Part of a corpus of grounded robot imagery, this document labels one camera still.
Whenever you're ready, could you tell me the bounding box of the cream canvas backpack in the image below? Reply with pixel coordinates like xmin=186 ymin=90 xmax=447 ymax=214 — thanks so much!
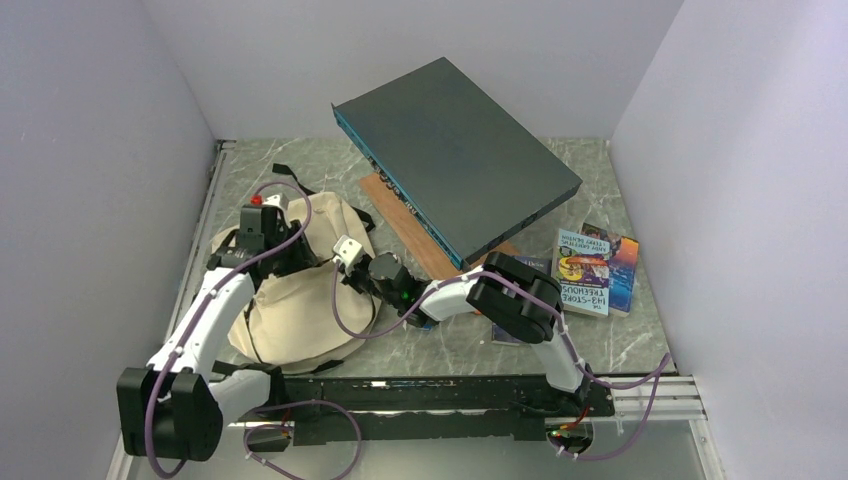
xmin=227 ymin=192 xmax=381 ymax=374

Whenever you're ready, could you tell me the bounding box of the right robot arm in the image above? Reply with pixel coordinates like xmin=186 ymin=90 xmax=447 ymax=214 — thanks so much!
xmin=332 ymin=247 xmax=590 ymax=415

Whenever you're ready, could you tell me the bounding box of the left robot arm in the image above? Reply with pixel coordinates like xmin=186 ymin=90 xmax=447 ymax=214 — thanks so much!
xmin=116 ymin=205 xmax=317 ymax=469

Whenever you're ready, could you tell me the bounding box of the wooden board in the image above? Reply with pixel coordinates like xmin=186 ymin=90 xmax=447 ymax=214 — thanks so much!
xmin=359 ymin=173 xmax=521 ymax=282

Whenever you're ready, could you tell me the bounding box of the dark purple paperback book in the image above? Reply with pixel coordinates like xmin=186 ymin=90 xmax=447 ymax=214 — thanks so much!
xmin=487 ymin=252 xmax=560 ymax=344

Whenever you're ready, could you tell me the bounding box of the treehouse paperback book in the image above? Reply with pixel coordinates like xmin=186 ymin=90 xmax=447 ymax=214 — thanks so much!
xmin=552 ymin=229 xmax=610 ymax=317

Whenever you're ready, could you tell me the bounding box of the blue orange paperback book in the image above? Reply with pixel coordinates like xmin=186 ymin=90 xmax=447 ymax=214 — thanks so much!
xmin=580 ymin=222 xmax=639 ymax=317

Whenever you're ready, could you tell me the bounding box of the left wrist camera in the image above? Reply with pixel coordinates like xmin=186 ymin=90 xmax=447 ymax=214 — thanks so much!
xmin=249 ymin=194 xmax=289 ymax=211

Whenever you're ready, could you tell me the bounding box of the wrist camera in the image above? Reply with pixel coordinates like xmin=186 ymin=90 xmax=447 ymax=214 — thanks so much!
xmin=249 ymin=194 xmax=289 ymax=211
xmin=332 ymin=235 xmax=365 ymax=270

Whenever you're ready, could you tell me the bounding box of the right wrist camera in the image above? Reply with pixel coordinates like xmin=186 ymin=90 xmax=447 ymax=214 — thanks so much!
xmin=332 ymin=235 xmax=365 ymax=270

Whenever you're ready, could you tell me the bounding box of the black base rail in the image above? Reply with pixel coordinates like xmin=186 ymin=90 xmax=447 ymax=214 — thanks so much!
xmin=240 ymin=374 xmax=615 ymax=446

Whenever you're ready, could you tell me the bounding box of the dark grey network switch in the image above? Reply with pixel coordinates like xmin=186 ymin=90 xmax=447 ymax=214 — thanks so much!
xmin=332 ymin=57 xmax=582 ymax=270

